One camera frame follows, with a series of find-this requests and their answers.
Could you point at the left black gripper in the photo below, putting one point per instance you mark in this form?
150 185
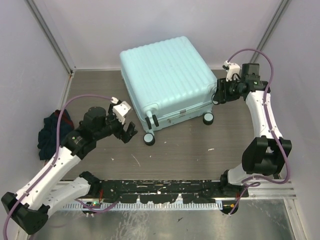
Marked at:
124 135

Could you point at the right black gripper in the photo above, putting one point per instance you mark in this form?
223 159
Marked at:
222 87

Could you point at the mint green suitcase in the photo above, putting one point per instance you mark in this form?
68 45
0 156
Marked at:
168 83

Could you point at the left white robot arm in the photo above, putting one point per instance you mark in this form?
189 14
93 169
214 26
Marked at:
31 206

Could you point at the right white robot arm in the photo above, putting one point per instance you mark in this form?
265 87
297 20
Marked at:
266 155

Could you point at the navy garment with red trim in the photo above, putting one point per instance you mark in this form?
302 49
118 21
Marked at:
47 136

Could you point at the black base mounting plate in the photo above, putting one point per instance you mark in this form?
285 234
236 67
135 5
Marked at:
164 191

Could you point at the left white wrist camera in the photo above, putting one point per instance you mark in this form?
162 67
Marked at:
121 109

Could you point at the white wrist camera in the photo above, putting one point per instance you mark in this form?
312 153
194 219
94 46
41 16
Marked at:
232 69
121 109

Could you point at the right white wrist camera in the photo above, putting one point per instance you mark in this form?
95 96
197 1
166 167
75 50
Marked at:
232 69

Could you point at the aluminium frame rail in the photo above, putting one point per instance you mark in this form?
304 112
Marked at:
270 190

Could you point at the white slotted cable duct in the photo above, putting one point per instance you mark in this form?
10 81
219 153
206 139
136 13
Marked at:
176 206

